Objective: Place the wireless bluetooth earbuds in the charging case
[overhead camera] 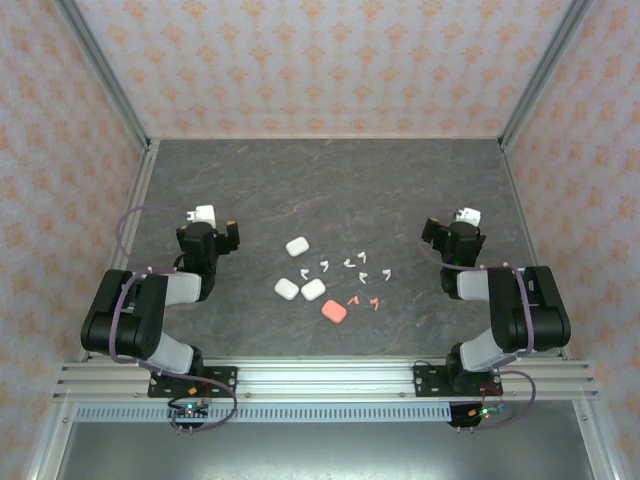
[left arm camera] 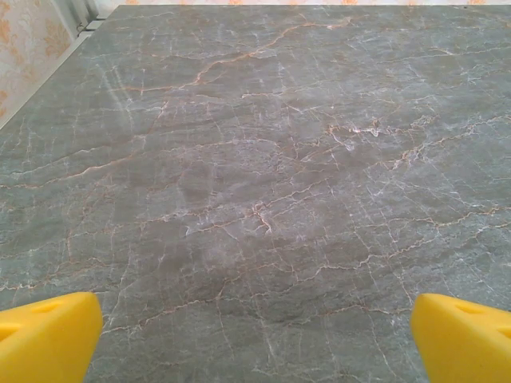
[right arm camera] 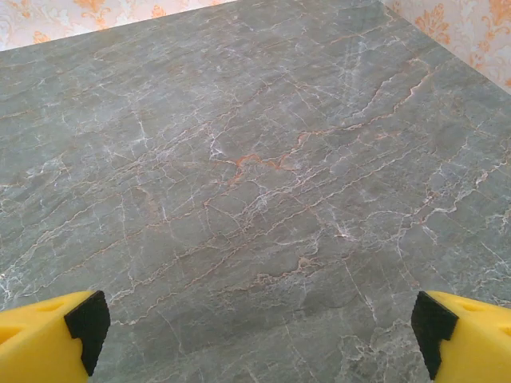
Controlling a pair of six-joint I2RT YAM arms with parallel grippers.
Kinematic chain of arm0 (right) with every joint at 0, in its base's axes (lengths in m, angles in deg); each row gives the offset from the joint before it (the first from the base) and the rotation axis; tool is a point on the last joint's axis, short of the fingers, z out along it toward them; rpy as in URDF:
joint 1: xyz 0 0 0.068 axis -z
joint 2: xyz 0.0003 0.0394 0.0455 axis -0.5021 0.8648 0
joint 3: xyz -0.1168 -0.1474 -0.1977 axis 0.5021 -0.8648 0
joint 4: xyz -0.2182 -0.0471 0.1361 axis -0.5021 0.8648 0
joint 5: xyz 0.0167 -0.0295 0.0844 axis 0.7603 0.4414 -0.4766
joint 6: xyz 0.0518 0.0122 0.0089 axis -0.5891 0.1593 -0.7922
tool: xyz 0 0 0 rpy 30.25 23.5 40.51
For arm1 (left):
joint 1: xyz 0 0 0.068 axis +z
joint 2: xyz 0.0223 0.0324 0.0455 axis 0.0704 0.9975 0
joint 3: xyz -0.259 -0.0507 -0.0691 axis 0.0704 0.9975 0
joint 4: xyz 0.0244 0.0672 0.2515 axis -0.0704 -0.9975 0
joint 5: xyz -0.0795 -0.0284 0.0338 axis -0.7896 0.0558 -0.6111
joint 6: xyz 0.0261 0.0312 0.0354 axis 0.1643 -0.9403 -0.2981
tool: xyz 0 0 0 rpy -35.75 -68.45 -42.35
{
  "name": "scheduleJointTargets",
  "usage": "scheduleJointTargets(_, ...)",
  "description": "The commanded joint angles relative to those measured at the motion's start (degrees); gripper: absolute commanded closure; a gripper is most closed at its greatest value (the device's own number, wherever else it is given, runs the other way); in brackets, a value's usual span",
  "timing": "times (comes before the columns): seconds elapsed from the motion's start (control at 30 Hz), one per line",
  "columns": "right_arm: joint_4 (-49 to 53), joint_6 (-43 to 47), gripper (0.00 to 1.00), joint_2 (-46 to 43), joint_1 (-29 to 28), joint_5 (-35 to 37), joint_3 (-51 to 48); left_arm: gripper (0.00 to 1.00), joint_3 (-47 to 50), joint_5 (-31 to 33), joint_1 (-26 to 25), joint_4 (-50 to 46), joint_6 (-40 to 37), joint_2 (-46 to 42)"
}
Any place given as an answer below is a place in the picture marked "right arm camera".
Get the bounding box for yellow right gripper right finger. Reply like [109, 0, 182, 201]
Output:
[410, 290, 511, 383]

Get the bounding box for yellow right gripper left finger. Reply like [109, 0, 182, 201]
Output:
[0, 290, 111, 383]

